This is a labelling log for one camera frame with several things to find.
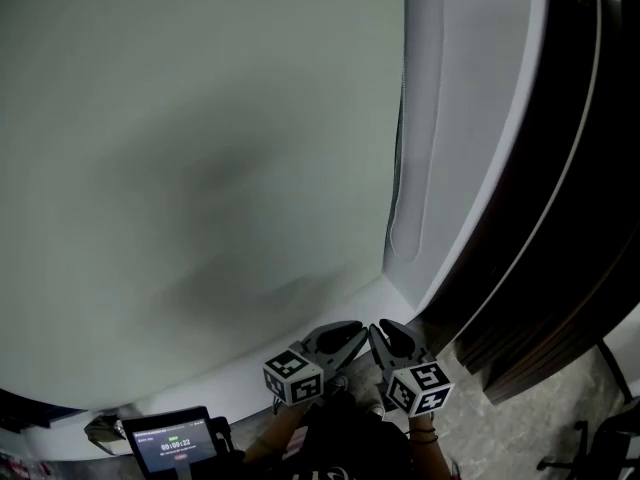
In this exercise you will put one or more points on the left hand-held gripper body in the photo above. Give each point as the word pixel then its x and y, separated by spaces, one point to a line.
pixel 292 378

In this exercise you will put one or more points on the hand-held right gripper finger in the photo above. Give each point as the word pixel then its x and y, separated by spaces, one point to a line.
pixel 381 345
pixel 400 339

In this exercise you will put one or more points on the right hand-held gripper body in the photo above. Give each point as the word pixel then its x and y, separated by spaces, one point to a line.
pixel 420 390

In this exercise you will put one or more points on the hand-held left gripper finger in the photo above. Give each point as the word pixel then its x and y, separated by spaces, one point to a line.
pixel 352 350
pixel 336 333

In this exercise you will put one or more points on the grey roller window covering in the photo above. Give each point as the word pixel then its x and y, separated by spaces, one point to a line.
pixel 190 118

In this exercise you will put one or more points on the person's right forearm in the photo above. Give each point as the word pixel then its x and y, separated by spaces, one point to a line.
pixel 427 455

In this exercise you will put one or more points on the person's left forearm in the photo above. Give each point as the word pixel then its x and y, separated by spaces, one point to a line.
pixel 272 430

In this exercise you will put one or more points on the white window sill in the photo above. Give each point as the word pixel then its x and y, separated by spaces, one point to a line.
pixel 350 303

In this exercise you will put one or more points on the person's grey shoe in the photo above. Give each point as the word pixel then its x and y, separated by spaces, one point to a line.
pixel 339 383
pixel 377 407

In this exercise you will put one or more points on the black wristband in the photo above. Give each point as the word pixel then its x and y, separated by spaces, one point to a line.
pixel 424 435

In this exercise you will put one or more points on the person's black shirt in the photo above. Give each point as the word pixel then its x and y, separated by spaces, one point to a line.
pixel 345 443

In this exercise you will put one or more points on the black tablet with timer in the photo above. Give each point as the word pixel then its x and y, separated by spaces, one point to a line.
pixel 172 440

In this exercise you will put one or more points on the black office chair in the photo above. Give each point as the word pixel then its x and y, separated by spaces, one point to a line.
pixel 600 448

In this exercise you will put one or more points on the grey crumpled bag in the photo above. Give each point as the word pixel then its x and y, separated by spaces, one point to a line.
pixel 105 430

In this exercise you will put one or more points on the white table with black leg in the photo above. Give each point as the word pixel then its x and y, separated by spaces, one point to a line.
pixel 622 353

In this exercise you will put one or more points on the white window frame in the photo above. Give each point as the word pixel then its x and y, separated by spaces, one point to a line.
pixel 470 118

